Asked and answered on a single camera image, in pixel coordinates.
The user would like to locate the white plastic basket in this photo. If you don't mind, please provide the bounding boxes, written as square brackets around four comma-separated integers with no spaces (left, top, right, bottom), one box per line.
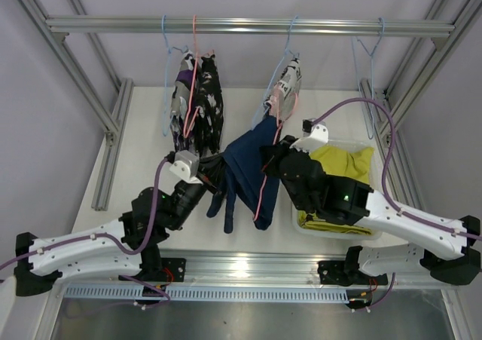
[291,139,381,240]

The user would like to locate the navy blue trousers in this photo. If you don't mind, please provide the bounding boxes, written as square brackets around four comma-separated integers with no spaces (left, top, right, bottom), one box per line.
[206,116,279,234]

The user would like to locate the yellow-green trousers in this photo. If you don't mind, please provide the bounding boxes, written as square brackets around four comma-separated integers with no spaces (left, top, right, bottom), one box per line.
[297,145,374,236]

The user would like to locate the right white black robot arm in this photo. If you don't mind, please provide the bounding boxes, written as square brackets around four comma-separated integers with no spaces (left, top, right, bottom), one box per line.
[260,136,481,286]

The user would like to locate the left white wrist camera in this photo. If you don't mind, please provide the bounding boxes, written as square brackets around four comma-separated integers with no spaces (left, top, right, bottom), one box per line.
[169,150,202,184]

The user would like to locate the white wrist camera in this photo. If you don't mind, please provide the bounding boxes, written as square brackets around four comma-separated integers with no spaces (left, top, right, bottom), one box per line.
[290,119,329,154]
[169,150,202,184]

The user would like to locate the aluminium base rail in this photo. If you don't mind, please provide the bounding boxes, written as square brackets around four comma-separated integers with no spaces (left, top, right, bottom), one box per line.
[47,247,459,289]

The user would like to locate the slotted cable duct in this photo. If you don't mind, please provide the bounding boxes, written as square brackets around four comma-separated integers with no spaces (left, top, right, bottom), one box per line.
[64,283,363,304]

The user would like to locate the light blue wire hanger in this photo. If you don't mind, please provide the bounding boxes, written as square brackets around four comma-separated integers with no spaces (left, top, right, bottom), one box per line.
[350,17,386,140]
[160,14,188,137]

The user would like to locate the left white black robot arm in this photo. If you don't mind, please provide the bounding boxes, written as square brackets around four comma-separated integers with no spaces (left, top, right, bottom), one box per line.
[14,152,225,297]

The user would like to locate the pink wire hanger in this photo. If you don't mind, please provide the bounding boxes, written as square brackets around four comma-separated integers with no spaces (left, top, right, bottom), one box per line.
[253,89,299,222]
[182,14,200,139]

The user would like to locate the aluminium frame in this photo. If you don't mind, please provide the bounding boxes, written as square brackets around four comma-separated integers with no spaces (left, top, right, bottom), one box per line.
[0,0,482,265]

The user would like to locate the purple grey patterned trousers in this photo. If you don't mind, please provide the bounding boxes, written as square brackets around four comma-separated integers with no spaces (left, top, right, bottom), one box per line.
[170,51,195,153]

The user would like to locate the aluminium hanging rail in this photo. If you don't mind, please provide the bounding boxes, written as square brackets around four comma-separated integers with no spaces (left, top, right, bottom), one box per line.
[46,15,455,38]

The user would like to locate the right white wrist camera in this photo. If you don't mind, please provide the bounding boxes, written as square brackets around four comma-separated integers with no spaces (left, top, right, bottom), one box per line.
[290,119,329,154]

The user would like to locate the white newspaper print trousers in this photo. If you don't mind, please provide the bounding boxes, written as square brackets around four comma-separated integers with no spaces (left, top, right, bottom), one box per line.
[251,57,302,129]

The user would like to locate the black white floral trousers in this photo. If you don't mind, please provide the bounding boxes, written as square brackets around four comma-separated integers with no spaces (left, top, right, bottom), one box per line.
[193,53,224,157]

